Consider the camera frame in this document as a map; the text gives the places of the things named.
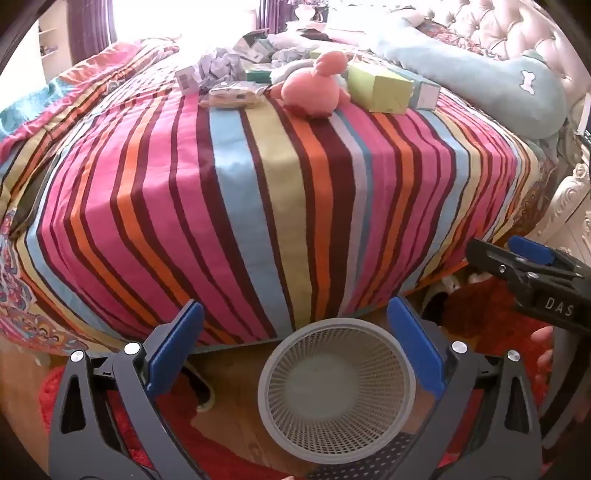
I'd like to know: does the white furry slipper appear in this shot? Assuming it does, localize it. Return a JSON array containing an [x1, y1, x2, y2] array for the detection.
[[418, 274, 462, 324], [185, 360, 216, 414]]

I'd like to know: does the pink plush toy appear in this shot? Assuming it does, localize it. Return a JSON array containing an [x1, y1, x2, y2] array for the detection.
[[269, 51, 354, 120]]

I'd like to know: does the teal green box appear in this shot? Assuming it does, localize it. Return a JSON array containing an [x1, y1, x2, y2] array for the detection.
[[245, 65, 278, 85]]

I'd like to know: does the tufted headboard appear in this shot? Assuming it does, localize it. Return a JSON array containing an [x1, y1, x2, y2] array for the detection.
[[416, 0, 587, 93]]

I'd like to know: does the light blue long pillow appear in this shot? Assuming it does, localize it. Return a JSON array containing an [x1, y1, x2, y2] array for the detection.
[[369, 9, 568, 139]]

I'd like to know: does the person's right hand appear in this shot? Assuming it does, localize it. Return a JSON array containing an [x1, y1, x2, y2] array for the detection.
[[530, 325, 556, 398]]

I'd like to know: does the dark star print cloth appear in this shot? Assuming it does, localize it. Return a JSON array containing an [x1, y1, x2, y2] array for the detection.
[[305, 429, 444, 480]]

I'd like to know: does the white mesh wastebasket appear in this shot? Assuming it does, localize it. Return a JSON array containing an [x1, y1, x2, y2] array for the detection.
[[257, 318, 417, 462]]

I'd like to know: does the purple curtain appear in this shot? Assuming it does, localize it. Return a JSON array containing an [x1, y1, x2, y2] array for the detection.
[[259, 0, 303, 29], [67, 0, 122, 58]]

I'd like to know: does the colourful floral quilt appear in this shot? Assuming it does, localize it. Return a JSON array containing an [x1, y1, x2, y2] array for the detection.
[[0, 39, 181, 153]]

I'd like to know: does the clear plastic packet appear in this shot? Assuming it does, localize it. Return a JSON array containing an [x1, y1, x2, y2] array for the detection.
[[200, 80, 267, 110]]

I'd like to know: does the striped bed sheet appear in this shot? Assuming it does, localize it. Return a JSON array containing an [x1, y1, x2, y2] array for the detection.
[[0, 39, 541, 347]]

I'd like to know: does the pale teal and white box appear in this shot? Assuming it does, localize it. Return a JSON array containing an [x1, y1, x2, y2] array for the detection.
[[409, 76, 441, 112]]

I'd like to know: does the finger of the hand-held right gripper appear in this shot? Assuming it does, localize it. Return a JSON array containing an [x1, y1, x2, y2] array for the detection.
[[464, 237, 579, 306], [507, 234, 589, 278]]

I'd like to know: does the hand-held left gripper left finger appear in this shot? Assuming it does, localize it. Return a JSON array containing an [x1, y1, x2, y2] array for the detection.
[[48, 299, 218, 480]]

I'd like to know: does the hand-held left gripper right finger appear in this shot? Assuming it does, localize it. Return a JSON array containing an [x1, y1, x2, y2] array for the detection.
[[387, 295, 543, 480]]

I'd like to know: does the white paper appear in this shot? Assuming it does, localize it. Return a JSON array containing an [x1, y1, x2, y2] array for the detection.
[[198, 48, 247, 90]]

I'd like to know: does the light green box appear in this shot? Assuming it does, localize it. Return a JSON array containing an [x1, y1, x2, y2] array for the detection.
[[346, 61, 415, 115]]

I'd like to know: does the white vase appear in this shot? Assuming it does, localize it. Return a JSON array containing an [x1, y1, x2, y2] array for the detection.
[[295, 0, 324, 21]]

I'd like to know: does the white shelf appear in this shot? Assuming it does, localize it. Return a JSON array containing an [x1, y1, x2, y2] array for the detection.
[[37, 9, 77, 84]]

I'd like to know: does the small white box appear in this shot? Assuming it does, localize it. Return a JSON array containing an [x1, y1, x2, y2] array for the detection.
[[175, 65, 201, 97]]

